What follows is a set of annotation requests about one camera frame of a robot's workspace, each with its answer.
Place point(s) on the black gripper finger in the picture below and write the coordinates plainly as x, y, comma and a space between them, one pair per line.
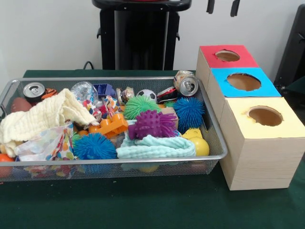
210, 6
235, 7

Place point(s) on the wooden box with three holes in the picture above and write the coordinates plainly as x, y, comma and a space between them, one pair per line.
262, 162

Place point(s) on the clear mesh bin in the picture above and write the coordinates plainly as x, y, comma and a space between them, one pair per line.
202, 167

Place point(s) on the black stand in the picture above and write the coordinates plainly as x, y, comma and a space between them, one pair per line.
293, 47

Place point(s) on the crushed drink can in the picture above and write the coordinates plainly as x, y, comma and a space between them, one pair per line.
188, 86

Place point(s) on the dark green table cloth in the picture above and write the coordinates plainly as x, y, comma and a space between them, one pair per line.
143, 207
297, 86

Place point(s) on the small soccer ball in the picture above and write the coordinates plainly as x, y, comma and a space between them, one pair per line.
147, 94

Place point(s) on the blue spiky ball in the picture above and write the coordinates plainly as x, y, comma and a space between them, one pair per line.
91, 146
189, 113

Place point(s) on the green spiky ball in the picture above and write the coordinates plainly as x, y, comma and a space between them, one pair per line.
140, 106

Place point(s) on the purple spiky ball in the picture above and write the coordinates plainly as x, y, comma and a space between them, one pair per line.
152, 124

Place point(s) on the yellow ball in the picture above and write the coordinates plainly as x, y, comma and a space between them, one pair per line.
201, 146

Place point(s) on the mint green cloth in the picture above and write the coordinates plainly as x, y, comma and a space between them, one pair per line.
162, 148

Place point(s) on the orange plastic toy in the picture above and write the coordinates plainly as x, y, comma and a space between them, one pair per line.
112, 126

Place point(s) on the cream cloth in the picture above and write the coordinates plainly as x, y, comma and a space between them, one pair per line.
40, 114

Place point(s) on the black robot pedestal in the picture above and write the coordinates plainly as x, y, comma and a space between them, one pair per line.
107, 47

